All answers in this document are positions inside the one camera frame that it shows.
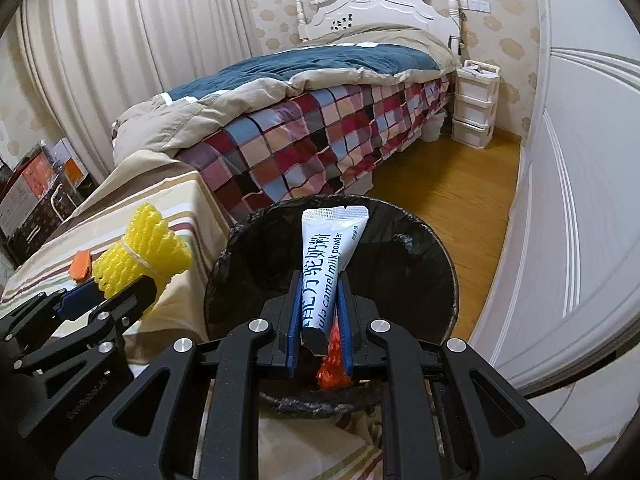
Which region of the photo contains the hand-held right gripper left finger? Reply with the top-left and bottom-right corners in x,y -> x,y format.
55,270 -> 303,480

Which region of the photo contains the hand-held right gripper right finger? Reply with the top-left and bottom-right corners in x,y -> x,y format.
336,272 -> 586,480

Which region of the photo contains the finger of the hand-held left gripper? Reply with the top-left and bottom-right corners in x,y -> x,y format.
0,282 -> 101,376
12,275 -> 158,438

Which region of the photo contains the red foam fruit net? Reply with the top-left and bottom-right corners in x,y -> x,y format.
316,320 -> 353,393

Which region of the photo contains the yellow foam fruit net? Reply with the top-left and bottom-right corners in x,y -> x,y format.
94,203 -> 193,318

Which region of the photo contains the white blue powder sachet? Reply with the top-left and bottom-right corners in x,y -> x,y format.
299,205 -> 370,358

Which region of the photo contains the bin with black bag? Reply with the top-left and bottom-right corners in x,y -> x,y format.
204,193 -> 460,418

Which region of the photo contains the small orange scrap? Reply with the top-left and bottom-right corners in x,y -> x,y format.
69,249 -> 94,282

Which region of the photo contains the cardboard box with orange print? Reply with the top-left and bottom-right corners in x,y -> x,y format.
0,152 -> 57,238

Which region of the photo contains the striped tablecloth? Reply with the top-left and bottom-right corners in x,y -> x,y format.
0,149 -> 386,480

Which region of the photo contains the white and orange box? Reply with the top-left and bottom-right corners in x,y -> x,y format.
50,137 -> 91,186

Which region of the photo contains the plaid bedsheet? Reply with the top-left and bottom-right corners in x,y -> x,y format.
177,72 -> 457,223

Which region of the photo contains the white bucket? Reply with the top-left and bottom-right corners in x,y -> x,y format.
422,110 -> 447,143

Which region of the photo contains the white plastic drawer unit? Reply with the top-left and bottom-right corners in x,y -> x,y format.
451,60 -> 500,148

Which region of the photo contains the white panelled door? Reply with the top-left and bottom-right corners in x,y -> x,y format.
467,0 -> 640,396

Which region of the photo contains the cream curtain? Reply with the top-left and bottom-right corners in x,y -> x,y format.
15,0 -> 266,176

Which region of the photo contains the bed with plaid sheet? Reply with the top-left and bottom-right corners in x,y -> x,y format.
111,22 -> 463,166

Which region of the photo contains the white wooden headboard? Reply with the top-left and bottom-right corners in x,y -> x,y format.
295,0 -> 461,43

